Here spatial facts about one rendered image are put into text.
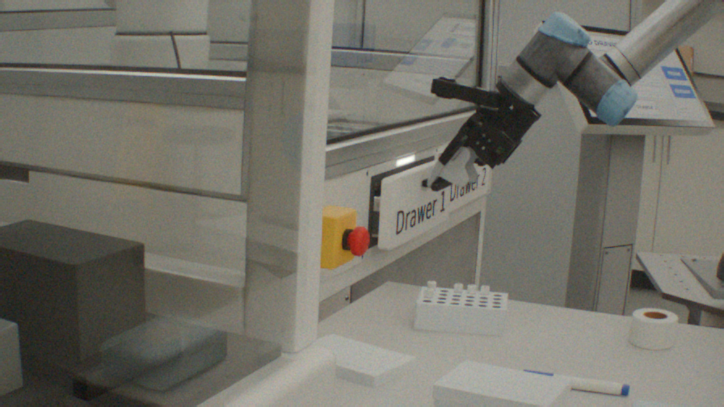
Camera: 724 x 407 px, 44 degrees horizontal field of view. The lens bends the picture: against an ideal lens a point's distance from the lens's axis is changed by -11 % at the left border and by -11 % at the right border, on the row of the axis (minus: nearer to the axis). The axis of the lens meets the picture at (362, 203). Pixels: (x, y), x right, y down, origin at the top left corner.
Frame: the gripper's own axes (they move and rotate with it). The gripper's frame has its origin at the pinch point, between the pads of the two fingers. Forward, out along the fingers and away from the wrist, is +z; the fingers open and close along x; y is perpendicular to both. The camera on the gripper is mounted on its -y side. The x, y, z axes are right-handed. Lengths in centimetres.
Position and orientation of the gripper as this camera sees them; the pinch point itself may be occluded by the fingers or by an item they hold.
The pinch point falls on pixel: (433, 176)
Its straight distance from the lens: 160.7
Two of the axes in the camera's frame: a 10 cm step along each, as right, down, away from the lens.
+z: -5.8, 7.2, 3.8
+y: 7.1, 6.7, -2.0
